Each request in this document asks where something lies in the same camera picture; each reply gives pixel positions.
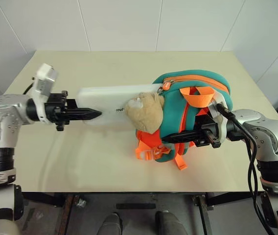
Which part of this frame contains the crumpled clear plastic scrap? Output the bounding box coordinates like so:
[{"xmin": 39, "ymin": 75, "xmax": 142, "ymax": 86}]
[{"xmin": 76, "ymin": 197, "xmax": 88, "ymax": 209}]

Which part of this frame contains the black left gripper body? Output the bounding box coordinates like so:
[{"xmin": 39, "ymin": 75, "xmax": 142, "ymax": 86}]
[{"xmin": 44, "ymin": 90, "xmax": 69, "ymax": 133}]

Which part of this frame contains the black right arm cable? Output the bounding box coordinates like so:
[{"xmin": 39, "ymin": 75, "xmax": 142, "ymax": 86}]
[{"xmin": 216, "ymin": 102, "xmax": 278, "ymax": 235}]

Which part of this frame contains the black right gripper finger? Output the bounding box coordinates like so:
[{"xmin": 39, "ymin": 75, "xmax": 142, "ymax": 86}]
[{"xmin": 161, "ymin": 129, "xmax": 205, "ymax": 145}]

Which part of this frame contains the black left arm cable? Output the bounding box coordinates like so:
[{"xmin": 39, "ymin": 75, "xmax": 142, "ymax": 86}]
[{"xmin": 22, "ymin": 82, "xmax": 36, "ymax": 95}]

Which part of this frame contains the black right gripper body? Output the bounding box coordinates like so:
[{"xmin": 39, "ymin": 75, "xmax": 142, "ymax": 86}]
[{"xmin": 194, "ymin": 114, "xmax": 222, "ymax": 149}]

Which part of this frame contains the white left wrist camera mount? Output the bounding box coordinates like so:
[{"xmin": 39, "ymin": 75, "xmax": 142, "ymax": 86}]
[{"xmin": 32, "ymin": 63, "xmax": 59, "ymax": 123}]

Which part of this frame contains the long white box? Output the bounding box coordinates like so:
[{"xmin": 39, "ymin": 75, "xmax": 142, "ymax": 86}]
[{"xmin": 76, "ymin": 82, "xmax": 164, "ymax": 127}]

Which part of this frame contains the orange and teal bear backpack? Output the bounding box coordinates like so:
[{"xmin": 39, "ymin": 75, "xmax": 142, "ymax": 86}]
[{"xmin": 123, "ymin": 69, "xmax": 233, "ymax": 172}]

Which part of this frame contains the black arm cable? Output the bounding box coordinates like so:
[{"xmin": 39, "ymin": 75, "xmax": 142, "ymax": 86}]
[
  {"xmin": 216, "ymin": 102, "xmax": 278, "ymax": 235},
  {"xmin": 22, "ymin": 82, "xmax": 36, "ymax": 95}
]

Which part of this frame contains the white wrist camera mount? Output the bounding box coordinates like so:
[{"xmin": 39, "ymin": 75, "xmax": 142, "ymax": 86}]
[
  {"xmin": 207, "ymin": 99, "xmax": 228, "ymax": 144},
  {"xmin": 32, "ymin": 63, "xmax": 59, "ymax": 123}
]

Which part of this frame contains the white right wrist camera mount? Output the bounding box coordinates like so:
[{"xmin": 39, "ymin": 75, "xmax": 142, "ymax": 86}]
[{"xmin": 207, "ymin": 99, "xmax": 228, "ymax": 144}]

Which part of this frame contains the grey rounded shape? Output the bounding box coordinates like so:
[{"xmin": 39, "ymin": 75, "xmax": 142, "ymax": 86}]
[
  {"xmin": 98, "ymin": 212, "xmax": 123, "ymax": 235},
  {"xmin": 155, "ymin": 210, "xmax": 186, "ymax": 235}
]

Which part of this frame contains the black metal table frame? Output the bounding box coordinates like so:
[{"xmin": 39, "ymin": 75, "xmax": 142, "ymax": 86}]
[{"xmin": 23, "ymin": 192, "xmax": 261, "ymax": 235}]

